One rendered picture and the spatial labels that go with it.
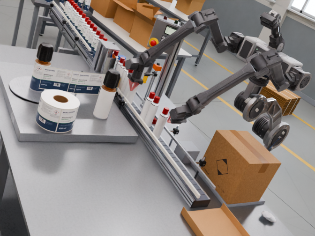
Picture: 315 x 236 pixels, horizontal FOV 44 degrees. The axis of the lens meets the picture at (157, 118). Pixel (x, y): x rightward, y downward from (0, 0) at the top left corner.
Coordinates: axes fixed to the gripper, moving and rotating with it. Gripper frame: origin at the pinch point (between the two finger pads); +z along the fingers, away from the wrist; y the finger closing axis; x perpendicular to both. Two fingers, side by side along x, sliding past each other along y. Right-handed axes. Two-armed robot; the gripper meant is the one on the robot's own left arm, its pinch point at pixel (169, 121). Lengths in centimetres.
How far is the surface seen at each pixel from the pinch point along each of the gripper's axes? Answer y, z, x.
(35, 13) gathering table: 16, 176, -162
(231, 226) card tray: -10, -25, 61
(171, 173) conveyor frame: 5.3, -2.3, 30.2
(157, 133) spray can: 1.4, 11.5, 4.3
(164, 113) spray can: 1.0, 1.9, -5.1
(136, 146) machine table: 12.7, 18.2, 10.6
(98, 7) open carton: -67, 198, -200
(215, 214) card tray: -6, -19, 54
